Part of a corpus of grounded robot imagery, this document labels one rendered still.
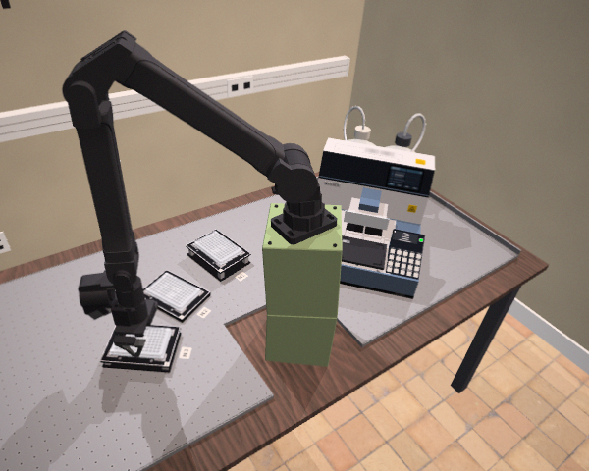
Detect white microplate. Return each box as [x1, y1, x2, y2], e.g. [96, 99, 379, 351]
[194, 231, 242, 266]
[109, 327, 172, 359]
[146, 272, 201, 311]

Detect dark grey bottle cap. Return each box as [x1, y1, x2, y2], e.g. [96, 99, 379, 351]
[386, 132, 412, 152]

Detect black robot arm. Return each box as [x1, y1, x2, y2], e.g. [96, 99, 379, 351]
[62, 30, 337, 327]

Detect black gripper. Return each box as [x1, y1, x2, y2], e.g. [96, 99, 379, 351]
[113, 298, 158, 357]

